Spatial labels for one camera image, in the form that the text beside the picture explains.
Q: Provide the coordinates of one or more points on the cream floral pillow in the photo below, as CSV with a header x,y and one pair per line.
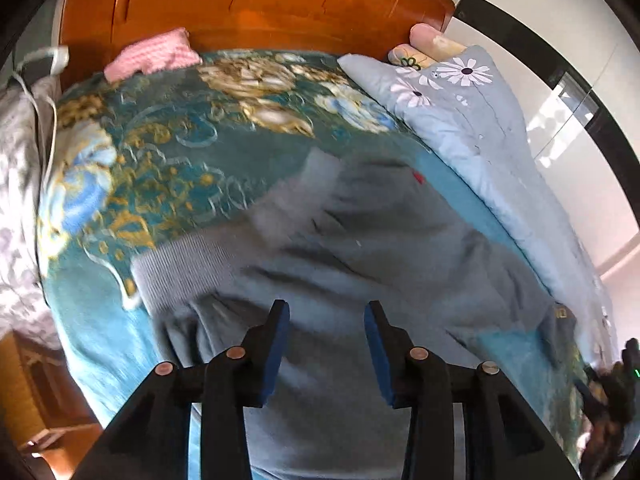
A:
x,y
405,55

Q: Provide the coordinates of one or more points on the white wardrobe with black stripe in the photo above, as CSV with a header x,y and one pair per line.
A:
x,y
565,105

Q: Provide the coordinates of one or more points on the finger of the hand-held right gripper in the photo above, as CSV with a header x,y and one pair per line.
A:
x,y
587,392

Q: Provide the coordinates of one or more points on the light blue daisy quilt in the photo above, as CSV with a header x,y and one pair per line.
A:
x,y
480,125

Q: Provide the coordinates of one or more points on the grey patterned cloth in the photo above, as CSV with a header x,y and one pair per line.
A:
x,y
17,185

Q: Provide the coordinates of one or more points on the pink floral pillow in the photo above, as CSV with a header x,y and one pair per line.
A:
x,y
430,35

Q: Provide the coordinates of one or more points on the teal floral blanket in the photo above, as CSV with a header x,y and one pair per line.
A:
x,y
165,160

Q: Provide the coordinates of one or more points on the grey fleece sweatshirt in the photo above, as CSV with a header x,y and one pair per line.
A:
x,y
350,240

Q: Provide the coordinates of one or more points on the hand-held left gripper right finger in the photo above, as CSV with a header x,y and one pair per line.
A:
x,y
380,365

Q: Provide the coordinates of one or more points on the pink knitted cloth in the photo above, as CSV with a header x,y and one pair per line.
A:
x,y
150,55

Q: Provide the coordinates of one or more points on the wooden nightstand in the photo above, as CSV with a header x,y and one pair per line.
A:
x,y
20,385

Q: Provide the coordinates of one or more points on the wooden headboard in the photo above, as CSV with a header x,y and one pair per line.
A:
x,y
250,0

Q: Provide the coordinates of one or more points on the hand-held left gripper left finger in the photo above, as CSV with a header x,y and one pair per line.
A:
x,y
275,360

